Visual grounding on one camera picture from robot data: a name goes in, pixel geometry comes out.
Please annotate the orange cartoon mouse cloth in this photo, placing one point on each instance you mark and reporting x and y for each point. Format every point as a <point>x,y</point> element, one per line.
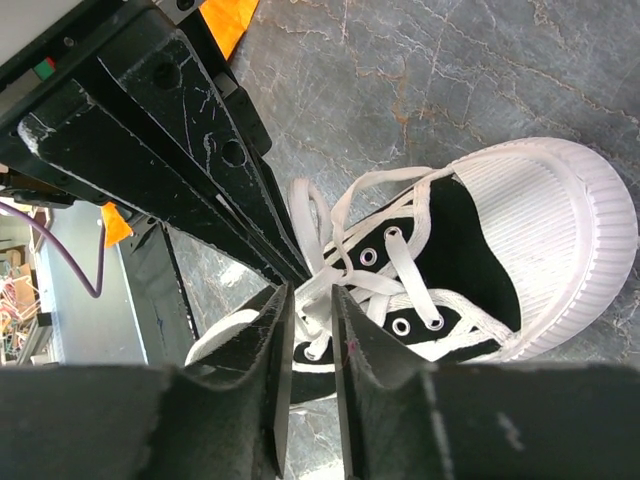
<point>228,21</point>

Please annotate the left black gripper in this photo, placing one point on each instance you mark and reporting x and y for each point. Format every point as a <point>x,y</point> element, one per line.
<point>133,102</point>

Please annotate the black white sneaker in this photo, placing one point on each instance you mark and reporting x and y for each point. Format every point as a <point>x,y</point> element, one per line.
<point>499,256</point>

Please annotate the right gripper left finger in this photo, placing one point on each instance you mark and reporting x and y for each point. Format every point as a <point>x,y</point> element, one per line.
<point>223,417</point>

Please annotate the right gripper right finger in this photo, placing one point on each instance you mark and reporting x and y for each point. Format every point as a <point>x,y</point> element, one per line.
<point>402,417</point>

